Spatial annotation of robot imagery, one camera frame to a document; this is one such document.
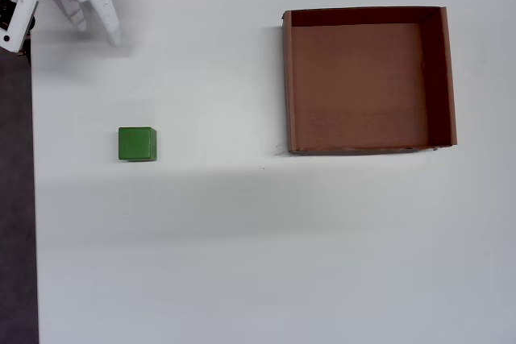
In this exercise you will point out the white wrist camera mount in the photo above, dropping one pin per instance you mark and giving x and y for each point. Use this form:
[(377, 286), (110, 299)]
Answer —
[(23, 17)]

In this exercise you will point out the green cube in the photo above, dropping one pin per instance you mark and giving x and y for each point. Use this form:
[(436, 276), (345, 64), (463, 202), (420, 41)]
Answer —
[(136, 143)]

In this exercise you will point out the brown cardboard box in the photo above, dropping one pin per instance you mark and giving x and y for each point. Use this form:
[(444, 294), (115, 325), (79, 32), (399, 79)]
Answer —
[(363, 86)]

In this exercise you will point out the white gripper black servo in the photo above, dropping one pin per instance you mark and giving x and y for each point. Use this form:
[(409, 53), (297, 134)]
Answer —
[(97, 5)]

